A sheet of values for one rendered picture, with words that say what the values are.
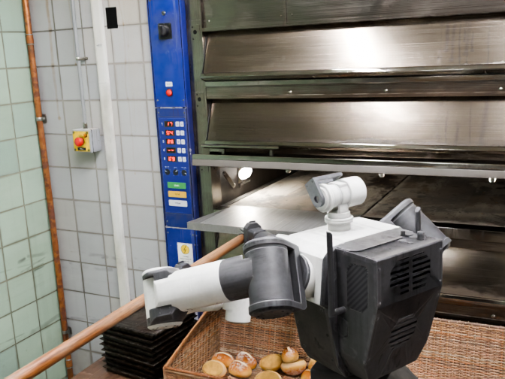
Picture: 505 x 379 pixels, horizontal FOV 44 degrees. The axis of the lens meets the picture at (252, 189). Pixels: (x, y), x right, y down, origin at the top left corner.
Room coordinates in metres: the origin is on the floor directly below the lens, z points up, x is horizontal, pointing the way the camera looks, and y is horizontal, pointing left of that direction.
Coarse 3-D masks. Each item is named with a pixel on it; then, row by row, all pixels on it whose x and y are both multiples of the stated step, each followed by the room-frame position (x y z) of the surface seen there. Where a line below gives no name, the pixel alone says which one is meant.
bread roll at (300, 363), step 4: (300, 360) 2.18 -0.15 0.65; (284, 364) 2.18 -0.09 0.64; (288, 364) 2.17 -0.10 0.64; (292, 364) 2.17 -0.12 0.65; (296, 364) 2.16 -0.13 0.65; (300, 364) 2.16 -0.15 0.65; (304, 364) 2.17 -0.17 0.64; (284, 368) 2.17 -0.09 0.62; (288, 368) 2.17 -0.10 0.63; (292, 368) 2.16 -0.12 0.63; (296, 368) 2.16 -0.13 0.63; (300, 368) 2.16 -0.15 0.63; (304, 368) 2.17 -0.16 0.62; (284, 372) 2.18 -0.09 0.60; (288, 372) 2.17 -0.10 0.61; (292, 372) 2.16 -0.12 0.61; (296, 372) 2.16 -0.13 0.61; (300, 372) 2.16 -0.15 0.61
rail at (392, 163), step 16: (240, 160) 2.28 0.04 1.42; (256, 160) 2.25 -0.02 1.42; (272, 160) 2.22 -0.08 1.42; (288, 160) 2.19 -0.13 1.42; (304, 160) 2.16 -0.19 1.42; (320, 160) 2.14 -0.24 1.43; (336, 160) 2.11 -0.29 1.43; (352, 160) 2.08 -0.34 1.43; (368, 160) 2.06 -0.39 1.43; (384, 160) 2.04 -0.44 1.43
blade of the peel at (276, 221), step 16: (240, 208) 2.48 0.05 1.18; (256, 208) 2.46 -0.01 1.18; (272, 208) 2.45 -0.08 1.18; (192, 224) 2.21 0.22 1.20; (208, 224) 2.18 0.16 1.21; (224, 224) 2.25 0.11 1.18; (240, 224) 2.24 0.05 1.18; (272, 224) 2.22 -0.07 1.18; (288, 224) 2.21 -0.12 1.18; (304, 224) 2.20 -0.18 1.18; (320, 224) 2.19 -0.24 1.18
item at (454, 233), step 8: (216, 208) 2.51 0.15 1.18; (224, 208) 2.50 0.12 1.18; (440, 224) 2.12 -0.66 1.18; (448, 224) 2.12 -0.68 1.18; (456, 224) 2.11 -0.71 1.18; (464, 224) 2.11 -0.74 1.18; (448, 232) 2.08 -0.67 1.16; (456, 232) 2.07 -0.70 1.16; (464, 232) 2.05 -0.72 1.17; (472, 232) 2.04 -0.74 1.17; (480, 232) 2.03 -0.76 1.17; (488, 232) 2.02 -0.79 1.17; (496, 232) 2.01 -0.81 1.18; (504, 232) 2.00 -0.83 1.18; (472, 240) 2.04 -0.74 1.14; (480, 240) 2.03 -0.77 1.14; (488, 240) 2.02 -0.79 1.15; (496, 240) 2.01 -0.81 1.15; (504, 240) 2.00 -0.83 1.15
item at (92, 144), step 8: (80, 128) 2.78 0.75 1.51; (88, 128) 2.76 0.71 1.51; (96, 128) 2.74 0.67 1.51; (80, 136) 2.71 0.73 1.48; (88, 136) 2.69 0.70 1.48; (96, 136) 2.73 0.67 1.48; (88, 144) 2.69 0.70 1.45; (96, 144) 2.72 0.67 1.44; (80, 152) 2.72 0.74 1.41; (88, 152) 2.70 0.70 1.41
